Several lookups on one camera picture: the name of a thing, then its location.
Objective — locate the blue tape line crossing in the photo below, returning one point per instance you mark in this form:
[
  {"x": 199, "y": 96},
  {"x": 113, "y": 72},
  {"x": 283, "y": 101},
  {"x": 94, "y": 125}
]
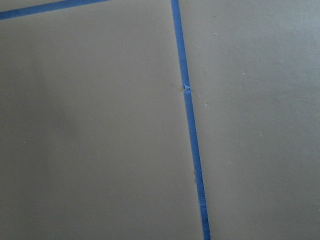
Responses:
[{"x": 47, "y": 7}]

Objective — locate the blue tape line long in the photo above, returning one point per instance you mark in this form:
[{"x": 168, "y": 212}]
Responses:
[{"x": 192, "y": 129}]

